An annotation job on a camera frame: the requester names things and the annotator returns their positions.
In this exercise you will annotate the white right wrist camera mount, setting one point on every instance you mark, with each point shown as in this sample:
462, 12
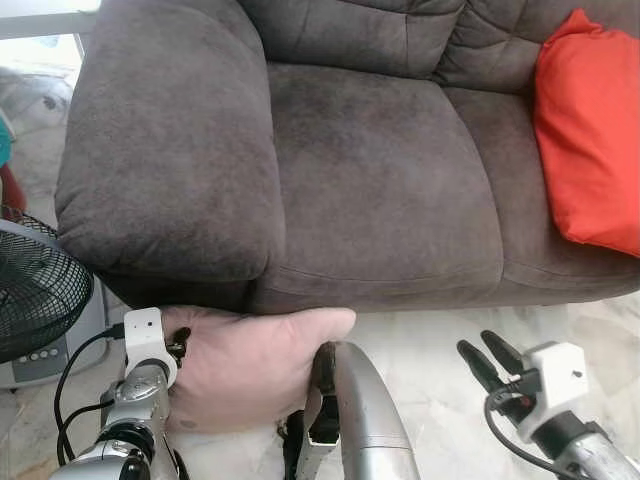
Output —
555, 385

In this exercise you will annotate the black floor fan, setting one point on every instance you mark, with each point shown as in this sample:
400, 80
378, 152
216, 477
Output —
35, 290

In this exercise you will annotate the dark brown fabric sofa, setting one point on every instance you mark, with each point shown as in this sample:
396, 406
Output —
380, 180

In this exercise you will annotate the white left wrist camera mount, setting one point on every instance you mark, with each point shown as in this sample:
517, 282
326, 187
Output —
145, 335

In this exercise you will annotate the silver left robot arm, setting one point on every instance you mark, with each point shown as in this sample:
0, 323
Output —
135, 410

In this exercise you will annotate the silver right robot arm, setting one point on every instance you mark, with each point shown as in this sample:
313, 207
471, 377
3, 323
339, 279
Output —
590, 455

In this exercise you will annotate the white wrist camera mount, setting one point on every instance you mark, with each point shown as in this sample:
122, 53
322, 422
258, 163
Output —
145, 335
555, 385

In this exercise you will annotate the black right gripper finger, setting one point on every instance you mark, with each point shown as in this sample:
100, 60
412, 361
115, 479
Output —
478, 364
503, 352

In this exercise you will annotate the pink pillow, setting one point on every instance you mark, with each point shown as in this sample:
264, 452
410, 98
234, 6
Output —
250, 370

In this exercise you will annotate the red pillow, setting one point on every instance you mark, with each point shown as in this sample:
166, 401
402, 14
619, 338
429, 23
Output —
590, 140

